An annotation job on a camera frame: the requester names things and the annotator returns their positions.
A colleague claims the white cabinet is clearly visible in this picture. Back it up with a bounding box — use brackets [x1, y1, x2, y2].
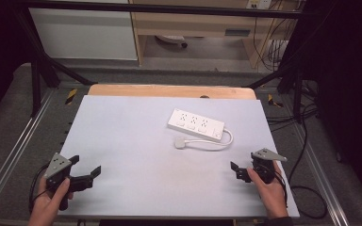
[28, 7, 139, 61]

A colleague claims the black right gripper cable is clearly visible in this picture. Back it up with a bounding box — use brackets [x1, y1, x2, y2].
[272, 170, 289, 209]

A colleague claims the black metal stand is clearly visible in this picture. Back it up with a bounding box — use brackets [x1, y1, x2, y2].
[247, 59, 304, 124]
[21, 12, 97, 118]

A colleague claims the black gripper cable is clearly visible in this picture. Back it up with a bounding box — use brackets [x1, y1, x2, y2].
[272, 170, 289, 209]
[27, 163, 51, 215]

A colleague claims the white power strip cable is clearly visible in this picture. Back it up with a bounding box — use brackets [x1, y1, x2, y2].
[173, 127, 235, 152]

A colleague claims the person's left hand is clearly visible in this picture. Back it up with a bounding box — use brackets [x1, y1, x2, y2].
[27, 177, 74, 226]

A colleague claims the wooden table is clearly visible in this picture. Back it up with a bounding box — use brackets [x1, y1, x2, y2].
[87, 83, 257, 101]

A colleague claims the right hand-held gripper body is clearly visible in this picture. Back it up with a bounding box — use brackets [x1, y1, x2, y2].
[252, 148, 288, 185]

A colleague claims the office chair base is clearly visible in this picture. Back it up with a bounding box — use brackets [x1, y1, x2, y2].
[155, 34, 189, 49]

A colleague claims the black floor cable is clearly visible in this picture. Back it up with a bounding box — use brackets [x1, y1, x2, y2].
[265, 79, 329, 220]

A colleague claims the bundle of hanging cables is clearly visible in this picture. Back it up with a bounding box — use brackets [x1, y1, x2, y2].
[253, 0, 300, 73]

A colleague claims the aluminium rail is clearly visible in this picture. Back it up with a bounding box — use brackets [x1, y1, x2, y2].
[0, 89, 56, 218]
[293, 121, 351, 226]

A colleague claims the white wall socket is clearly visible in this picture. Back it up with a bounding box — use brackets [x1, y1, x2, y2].
[246, 0, 272, 10]

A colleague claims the person's right hand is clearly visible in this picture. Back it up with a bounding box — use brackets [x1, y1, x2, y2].
[246, 161, 289, 220]

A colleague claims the light wooden desk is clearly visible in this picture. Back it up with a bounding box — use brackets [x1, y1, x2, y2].
[128, 0, 298, 69]

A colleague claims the white power strip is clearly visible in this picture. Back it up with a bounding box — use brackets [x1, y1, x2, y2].
[167, 107, 226, 143]

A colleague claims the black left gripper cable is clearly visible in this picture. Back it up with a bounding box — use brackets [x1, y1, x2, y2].
[27, 163, 51, 215]

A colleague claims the person's dark sleeve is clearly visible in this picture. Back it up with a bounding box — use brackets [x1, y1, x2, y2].
[256, 216, 300, 226]

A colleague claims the black metal frame bar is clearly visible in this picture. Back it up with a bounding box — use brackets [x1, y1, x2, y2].
[21, 0, 304, 19]

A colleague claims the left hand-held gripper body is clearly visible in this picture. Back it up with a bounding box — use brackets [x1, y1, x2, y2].
[43, 153, 94, 211]

